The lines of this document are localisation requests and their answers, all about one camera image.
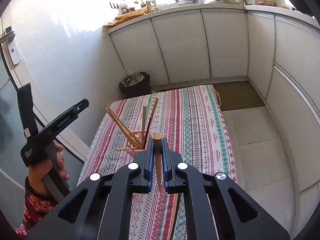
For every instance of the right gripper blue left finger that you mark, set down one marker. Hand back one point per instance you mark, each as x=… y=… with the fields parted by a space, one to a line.
x=149 y=163

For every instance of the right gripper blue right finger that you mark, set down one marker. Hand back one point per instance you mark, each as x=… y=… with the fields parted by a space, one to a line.
x=166 y=163

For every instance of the black chopstick gold band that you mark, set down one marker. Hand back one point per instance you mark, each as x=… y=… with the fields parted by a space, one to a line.
x=147 y=131

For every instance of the white kitchen cabinets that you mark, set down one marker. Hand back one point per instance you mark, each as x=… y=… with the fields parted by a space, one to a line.
x=276 y=49

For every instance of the left hand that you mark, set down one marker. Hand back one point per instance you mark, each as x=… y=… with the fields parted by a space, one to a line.
x=38 y=171

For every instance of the pink perforated utensil holder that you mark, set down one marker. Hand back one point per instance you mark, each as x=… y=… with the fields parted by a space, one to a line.
x=135 y=140

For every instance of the bamboo chopstick leaning upright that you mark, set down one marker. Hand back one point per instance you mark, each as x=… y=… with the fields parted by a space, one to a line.
x=143 y=122

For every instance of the bamboo chopstick on table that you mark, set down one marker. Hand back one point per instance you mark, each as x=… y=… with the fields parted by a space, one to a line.
x=173 y=215

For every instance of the dark trash bin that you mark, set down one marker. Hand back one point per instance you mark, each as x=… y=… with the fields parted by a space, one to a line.
x=135 y=84

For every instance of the brown floor mat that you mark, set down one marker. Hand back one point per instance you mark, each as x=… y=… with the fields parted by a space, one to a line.
x=238 y=95

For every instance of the yellow cloth on counter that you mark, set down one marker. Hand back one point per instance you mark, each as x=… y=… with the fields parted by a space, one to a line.
x=128 y=16

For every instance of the black frying pan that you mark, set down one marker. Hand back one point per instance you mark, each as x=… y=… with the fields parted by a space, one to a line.
x=302 y=6

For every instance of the door handle plate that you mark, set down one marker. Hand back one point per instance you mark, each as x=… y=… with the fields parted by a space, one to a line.
x=9 y=37

